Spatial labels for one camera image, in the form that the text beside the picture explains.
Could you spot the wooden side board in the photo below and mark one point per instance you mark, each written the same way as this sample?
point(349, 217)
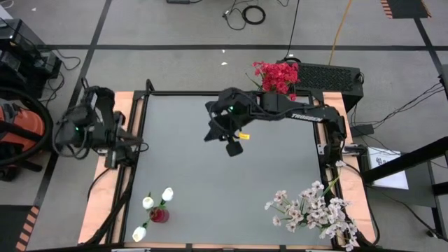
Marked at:
point(353, 189)
point(94, 210)

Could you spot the black floor box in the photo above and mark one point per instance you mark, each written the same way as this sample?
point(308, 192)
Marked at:
point(178, 1)

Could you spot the yellow tag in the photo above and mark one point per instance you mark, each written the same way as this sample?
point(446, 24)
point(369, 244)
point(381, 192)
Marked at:
point(244, 136)

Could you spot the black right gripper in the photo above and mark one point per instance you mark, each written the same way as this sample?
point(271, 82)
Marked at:
point(238, 105)

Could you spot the red flower bunch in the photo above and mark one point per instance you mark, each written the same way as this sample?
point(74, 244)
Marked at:
point(276, 77)

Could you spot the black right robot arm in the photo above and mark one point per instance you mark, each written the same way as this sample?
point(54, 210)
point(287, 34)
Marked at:
point(308, 117)

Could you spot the black stand beam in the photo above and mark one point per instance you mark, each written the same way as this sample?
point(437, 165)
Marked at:
point(427, 154)

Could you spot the black equipment stack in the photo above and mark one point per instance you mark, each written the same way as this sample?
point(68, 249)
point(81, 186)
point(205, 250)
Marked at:
point(21, 52)

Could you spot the black orange-striped floor mat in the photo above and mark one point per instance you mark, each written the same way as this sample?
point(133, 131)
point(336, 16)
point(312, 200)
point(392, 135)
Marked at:
point(406, 8)
point(10, 231)

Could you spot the black perforated computer case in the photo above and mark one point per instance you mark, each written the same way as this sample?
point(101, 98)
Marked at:
point(325, 78)

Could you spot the red rose flower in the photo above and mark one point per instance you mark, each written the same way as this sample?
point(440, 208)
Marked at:
point(160, 216)

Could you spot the black power adapter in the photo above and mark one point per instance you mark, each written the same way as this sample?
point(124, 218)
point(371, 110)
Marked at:
point(362, 130)

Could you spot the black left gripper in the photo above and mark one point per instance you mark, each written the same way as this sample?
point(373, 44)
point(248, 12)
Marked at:
point(75, 122)

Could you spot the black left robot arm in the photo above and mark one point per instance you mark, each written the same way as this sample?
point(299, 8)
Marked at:
point(101, 112)

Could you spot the orange black vacuum cleaner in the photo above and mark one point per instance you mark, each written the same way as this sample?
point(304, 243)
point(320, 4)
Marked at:
point(24, 122)

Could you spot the white printed paper sheet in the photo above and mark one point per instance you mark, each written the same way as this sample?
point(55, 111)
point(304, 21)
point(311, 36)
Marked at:
point(392, 178)

